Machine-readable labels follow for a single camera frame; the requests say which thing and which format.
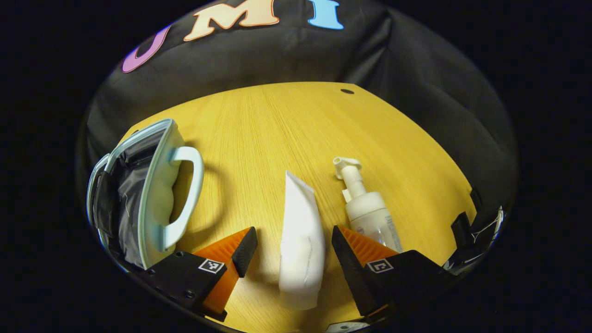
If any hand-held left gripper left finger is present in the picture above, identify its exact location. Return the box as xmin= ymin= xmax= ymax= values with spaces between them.
xmin=147 ymin=226 xmax=259 ymax=323

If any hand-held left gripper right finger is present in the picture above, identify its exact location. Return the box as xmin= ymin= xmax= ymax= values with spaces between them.
xmin=331 ymin=225 xmax=456 ymax=320

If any light blue suitcase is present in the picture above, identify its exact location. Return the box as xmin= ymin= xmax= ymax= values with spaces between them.
xmin=86 ymin=118 xmax=204 ymax=271

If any black backdrop cloth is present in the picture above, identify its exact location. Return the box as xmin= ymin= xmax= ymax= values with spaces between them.
xmin=76 ymin=0 xmax=518 ymax=278

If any white pump bottle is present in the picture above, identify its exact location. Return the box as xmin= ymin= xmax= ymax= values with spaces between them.
xmin=333 ymin=156 xmax=404 ymax=253

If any white squeeze tube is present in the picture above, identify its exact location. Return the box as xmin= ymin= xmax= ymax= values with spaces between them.
xmin=278 ymin=170 xmax=326 ymax=311

